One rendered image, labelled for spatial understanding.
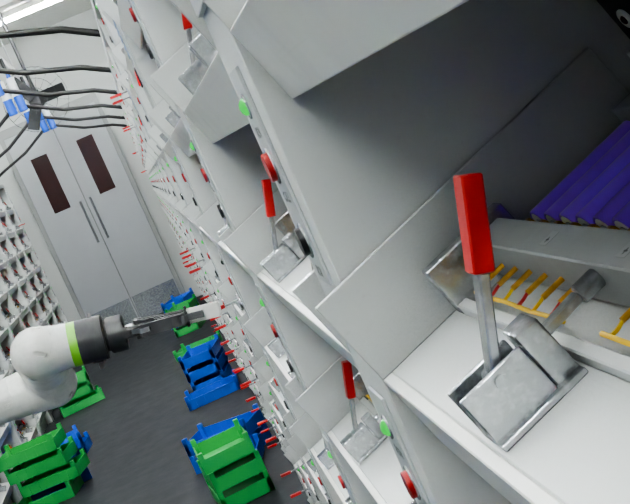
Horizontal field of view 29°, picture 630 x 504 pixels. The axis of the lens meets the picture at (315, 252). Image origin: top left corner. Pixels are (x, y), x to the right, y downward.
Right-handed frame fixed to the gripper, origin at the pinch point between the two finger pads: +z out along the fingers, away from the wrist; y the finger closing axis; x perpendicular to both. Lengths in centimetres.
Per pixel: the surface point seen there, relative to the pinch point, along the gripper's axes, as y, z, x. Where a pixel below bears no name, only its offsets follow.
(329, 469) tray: 71, 11, -20
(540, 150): 194, 14, 26
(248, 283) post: 54, 7, 9
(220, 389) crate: -399, 7, -88
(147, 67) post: 54, -1, 46
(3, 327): -559, -116, -42
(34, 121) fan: -642, -71, 89
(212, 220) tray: 54, 4, 20
